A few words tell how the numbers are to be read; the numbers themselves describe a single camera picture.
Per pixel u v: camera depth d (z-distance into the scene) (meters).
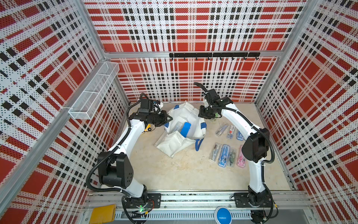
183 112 0.96
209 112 0.77
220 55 0.89
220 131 1.01
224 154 0.90
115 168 0.44
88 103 0.93
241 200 0.73
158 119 0.72
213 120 1.08
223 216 0.69
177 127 1.01
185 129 1.02
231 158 0.88
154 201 0.73
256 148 0.53
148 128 0.99
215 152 0.91
